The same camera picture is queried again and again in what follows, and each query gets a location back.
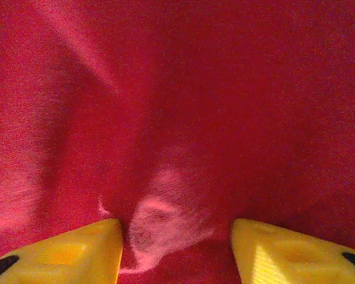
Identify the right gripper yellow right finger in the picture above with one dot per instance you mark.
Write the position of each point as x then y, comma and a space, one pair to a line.
284, 257

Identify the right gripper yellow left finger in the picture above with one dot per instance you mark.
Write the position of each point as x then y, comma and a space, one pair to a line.
62, 260

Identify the red t-shirt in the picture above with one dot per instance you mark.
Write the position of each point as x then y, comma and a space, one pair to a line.
195, 88

